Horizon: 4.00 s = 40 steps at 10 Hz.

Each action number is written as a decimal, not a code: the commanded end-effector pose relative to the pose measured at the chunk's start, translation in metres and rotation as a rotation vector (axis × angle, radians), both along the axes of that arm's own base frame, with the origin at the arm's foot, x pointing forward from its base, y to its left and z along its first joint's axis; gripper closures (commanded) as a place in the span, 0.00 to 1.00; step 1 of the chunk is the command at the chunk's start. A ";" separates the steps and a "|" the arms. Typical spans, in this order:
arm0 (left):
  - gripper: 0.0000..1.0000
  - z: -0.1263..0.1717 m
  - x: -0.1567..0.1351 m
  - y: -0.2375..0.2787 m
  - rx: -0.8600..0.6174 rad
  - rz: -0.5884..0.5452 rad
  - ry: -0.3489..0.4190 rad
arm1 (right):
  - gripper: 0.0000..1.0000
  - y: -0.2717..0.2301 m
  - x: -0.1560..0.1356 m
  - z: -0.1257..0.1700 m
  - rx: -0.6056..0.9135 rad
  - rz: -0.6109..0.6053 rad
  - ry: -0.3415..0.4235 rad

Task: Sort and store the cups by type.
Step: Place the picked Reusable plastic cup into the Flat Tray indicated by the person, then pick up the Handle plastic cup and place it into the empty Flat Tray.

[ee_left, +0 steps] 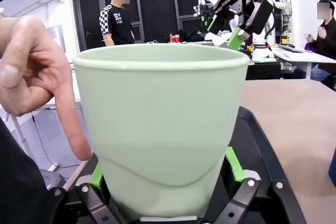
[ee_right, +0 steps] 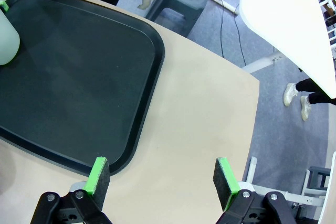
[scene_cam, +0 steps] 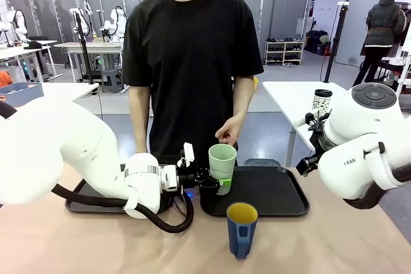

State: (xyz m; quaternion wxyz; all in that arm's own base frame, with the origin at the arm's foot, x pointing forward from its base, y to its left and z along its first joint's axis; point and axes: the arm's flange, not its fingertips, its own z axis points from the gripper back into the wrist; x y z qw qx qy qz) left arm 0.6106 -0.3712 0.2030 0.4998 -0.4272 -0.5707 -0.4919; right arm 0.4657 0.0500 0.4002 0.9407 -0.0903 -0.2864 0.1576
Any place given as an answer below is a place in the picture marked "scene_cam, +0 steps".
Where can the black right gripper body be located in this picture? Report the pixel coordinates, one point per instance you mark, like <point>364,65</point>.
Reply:
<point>308,165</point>

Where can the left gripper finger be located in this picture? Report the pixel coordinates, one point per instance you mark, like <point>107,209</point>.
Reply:
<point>204,173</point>
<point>210,183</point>

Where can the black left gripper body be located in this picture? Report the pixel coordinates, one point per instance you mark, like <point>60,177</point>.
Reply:
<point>191,174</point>

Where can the pale green plastic cup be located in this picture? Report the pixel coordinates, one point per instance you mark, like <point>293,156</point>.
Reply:
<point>222,165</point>

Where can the blue mug yellow inside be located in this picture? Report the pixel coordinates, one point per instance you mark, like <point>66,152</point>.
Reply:
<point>241,235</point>

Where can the person's left forearm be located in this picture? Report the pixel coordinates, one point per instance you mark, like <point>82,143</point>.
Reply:
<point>242,107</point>

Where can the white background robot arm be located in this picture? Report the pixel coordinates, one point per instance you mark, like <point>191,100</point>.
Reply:
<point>80,19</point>
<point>17,23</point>
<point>115,23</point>

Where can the person's right forearm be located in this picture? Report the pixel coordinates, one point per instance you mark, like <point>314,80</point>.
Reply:
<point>140,126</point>

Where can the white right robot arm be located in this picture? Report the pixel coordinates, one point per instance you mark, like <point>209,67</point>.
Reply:
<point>363,145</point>

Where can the person's left hand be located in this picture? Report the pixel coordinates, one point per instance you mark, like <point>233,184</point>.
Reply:
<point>230,129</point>

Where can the black plastic tray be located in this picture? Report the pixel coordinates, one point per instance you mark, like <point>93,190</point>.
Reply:
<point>266,190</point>
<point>83,200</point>

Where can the white black-patterned tumbler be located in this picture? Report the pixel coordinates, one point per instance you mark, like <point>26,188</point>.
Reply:
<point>322,102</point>

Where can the white side table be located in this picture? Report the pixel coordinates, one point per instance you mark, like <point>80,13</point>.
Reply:
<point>83,89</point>
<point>289,100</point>

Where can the yellow floor bin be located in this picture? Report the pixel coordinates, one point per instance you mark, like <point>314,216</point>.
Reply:
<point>256,83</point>

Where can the person in black t-shirt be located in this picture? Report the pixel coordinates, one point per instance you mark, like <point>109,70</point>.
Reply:
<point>189,62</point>

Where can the white shoe rack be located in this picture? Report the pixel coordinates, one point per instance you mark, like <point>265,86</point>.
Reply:
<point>284,52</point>

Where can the black bags on floor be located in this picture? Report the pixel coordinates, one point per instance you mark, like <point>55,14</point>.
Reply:
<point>316,43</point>

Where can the grey plastic stool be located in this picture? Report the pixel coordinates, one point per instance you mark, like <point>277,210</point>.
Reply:
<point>112,80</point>

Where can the black utility cart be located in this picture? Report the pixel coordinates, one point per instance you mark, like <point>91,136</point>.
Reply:
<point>387,68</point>

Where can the black pole with white top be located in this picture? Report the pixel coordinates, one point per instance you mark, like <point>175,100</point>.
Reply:
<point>334,39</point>

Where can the person in dark jacket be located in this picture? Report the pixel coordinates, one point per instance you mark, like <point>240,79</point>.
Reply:
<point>382,27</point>

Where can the beige background work table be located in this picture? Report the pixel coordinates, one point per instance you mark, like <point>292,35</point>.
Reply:
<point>93,46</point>

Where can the black tripod stand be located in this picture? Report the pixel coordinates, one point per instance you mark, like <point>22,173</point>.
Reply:
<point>84,52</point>

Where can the blue storage bin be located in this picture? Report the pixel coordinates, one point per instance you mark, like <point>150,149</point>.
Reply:
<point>19,94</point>

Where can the black object on table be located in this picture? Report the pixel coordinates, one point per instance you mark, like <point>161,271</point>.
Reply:
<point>32,45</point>

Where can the white background work table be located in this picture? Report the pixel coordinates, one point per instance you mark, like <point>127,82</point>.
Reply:
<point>25,50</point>

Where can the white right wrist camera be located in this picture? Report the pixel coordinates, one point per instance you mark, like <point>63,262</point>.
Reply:
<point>302,121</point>

